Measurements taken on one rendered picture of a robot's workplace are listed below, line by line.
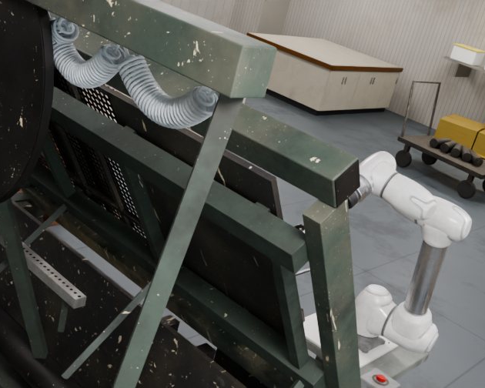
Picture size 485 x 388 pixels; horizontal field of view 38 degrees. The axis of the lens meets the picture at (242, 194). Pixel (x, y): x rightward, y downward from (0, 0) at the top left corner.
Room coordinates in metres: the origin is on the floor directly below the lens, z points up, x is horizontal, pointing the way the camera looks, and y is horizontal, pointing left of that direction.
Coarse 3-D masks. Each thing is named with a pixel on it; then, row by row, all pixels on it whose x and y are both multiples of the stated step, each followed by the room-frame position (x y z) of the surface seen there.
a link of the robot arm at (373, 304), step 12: (372, 288) 2.90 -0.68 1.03; (384, 288) 2.92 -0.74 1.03; (360, 300) 2.87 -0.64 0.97; (372, 300) 2.84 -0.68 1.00; (384, 300) 2.85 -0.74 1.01; (360, 312) 2.85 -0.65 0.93; (372, 312) 2.83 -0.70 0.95; (384, 312) 2.82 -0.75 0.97; (360, 324) 2.84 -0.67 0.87; (372, 324) 2.81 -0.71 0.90; (372, 336) 2.84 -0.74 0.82
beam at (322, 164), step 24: (96, 48) 2.24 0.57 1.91; (168, 72) 2.08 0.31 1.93; (240, 120) 1.84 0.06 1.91; (264, 120) 1.83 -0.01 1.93; (240, 144) 1.81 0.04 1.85; (264, 144) 1.74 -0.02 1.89; (288, 144) 1.73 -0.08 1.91; (312, 144) 1.72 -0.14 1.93; (264, 168) 1.78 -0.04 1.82; (288, 168) 1.71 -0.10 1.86; (312, 168) 1.64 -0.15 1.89; (336, 168) 1.64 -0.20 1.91; (312, 192) 1.68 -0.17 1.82; (336, 192) 1.62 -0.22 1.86
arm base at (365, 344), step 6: (360, 336) 2.83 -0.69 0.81; (378, 336) 2.88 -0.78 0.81; (360, 342) 2.83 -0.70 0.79; (366, 342) 2.83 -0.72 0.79; (372, 342) 2.84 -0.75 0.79; (378, 342) 2.88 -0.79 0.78; (384, 342) 2.91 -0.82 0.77; (360, 348) 2.80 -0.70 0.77; (366, 348) 2.80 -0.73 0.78; (372, 348) 2.84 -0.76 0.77
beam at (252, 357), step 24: (24, 192) 3.43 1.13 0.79; (72, 216) 3.15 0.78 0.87; (96, 240) 3.00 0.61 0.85; (120, 264) 2.89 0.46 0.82; (192, 312) 2.58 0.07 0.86; (216, 336) 2.48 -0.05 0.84; (240, 360) 2.42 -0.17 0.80; (264, 360) 2.35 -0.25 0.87; (264, 384) 2.37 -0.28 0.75; (288, 384) 2.26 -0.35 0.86
